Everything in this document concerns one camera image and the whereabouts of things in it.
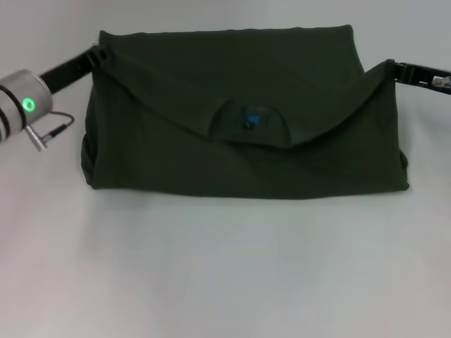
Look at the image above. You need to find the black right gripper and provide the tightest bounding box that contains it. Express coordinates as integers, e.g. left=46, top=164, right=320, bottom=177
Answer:
left=385, top=59, right=451, bottom=96

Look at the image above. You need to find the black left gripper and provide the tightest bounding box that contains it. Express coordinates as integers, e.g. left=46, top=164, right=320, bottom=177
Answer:
left=39, top=45, right=111, bottom=94

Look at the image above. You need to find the dark green FREE t-shirt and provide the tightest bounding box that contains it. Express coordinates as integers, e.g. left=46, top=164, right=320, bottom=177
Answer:
left=80, top=23, right=412, bottom=202

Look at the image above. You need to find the left arm cable with plug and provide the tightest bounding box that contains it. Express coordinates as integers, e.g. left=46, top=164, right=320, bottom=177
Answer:
left=24, top=110, right=75, bottom=153

